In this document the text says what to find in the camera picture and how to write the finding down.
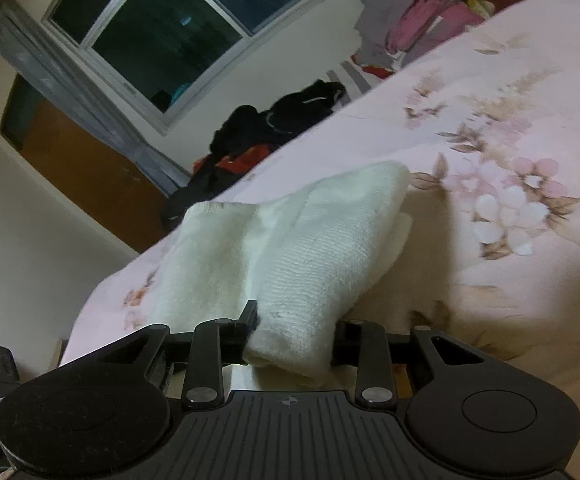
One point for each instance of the brown wooden door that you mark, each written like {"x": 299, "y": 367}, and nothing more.
{"x": 80, "y": 175}

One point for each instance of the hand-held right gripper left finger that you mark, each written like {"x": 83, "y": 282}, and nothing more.
{"x": 240, "y": 332}

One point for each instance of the white knitted sweater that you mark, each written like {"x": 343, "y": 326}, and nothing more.
{"x": 295, "y": 240}

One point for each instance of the pink floral bed sheet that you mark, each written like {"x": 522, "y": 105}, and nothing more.
{"x": 494, "y": 125}

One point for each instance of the pile of black clothes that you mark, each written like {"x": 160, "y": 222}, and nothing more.
{"x": 250, "y": 130}

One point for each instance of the red cloth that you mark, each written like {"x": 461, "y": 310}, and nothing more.
{"x": 237, "y": 160}

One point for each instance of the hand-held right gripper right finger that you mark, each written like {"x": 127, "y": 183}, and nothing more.
{"x": 349, "y": 345}

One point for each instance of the grey curtain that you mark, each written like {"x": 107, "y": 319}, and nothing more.
{"x": 95, "y": 110}

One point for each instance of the stack of folded clothes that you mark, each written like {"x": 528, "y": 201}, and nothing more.
{"x": 409, "y": 20}

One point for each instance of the white framed window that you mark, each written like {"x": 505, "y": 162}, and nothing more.
{"x": 180, "y": 30}

